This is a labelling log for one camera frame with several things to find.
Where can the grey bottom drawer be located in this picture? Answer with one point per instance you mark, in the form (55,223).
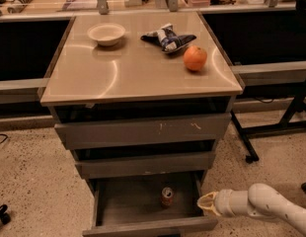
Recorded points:
(131,207)

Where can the blue chip bag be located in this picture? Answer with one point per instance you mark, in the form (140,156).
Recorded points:
(167,39)

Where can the grey drawer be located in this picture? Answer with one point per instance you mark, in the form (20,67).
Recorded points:
(140,131)
(131,207)
(145,165)

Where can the white bowl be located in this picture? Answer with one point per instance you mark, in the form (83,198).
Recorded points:
(106,34)

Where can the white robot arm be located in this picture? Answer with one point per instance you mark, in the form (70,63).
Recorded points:
(259,201)

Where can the grey drawer cabinet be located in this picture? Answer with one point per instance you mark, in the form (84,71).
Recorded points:
(135,79)

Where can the grey top drawer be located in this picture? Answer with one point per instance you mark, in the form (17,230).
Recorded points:
(140,131)

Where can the black table leg frame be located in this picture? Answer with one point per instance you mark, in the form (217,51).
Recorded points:
(297,105)

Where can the black caster wheel left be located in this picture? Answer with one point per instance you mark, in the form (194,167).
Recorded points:
(4,216)

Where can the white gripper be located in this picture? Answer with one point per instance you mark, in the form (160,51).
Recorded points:
(224,201)

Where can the red coke can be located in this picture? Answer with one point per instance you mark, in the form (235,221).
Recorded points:
(167,196)

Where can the grey middle drawer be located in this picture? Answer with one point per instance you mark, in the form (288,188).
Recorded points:
(145,165)

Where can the orange fruit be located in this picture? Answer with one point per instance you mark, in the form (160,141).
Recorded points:
(195,58)

